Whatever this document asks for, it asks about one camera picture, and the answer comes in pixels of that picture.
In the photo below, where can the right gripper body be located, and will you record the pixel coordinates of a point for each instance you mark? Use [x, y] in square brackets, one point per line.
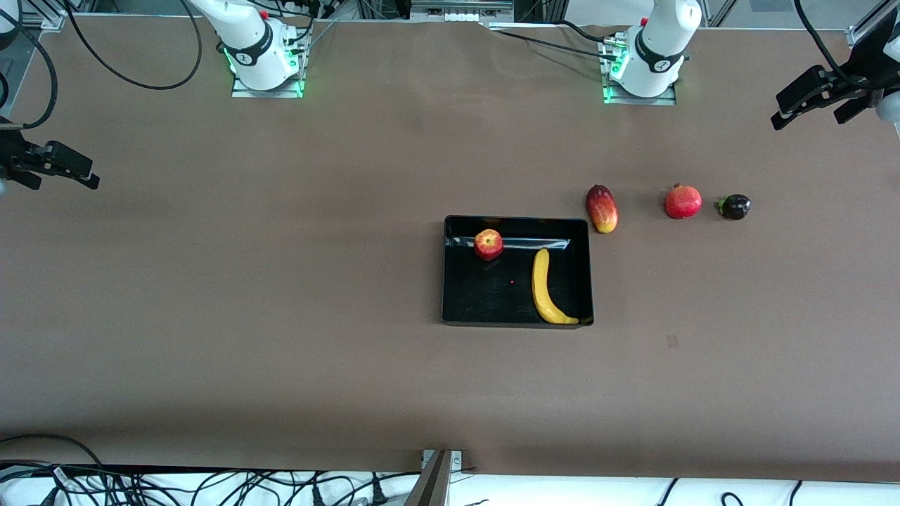
[15, 156]

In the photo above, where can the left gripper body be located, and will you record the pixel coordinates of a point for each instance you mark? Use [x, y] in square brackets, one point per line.
[859, 73]

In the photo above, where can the yellow banana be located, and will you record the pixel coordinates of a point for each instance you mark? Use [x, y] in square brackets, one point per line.
[540, 281]

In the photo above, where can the red yellow apple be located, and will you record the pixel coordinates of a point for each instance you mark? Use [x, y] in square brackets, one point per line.
[489, 244]

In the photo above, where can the black rectangular plastic tray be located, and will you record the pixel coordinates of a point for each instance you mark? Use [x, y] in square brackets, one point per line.
[485, 302]

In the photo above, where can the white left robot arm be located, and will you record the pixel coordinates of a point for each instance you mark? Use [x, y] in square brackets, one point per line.
[661, 42]

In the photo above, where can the grey metal equipment box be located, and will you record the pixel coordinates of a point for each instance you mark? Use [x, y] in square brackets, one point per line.
[460, 5]

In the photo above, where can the dark purple fruit green stem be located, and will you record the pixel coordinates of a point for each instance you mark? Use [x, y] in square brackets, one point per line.
[735, 207]

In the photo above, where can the red pomegranate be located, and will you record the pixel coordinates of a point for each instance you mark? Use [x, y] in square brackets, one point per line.
[683, 202]

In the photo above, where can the brown table mat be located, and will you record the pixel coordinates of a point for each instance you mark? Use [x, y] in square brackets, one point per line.
[176, 316]

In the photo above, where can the red yellow mango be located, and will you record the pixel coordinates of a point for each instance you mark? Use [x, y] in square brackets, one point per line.
[602, 209]

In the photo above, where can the white connector strip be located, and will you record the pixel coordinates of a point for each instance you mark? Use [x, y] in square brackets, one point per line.
[463, 17]

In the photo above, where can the aluminium frame profile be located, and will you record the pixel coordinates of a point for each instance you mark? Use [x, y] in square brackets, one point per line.
[853, 35]
[49, 21]

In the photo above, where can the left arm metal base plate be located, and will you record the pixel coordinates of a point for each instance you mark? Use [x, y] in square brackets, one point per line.
[664, 100]

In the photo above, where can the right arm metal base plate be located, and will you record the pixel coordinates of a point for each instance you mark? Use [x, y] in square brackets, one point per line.
[242, 91]

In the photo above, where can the grey metal camera post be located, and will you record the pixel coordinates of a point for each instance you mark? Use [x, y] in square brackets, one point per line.
[432, 485]

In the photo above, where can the small metal bracket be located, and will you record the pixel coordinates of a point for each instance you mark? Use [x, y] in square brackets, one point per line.
[457, 460]

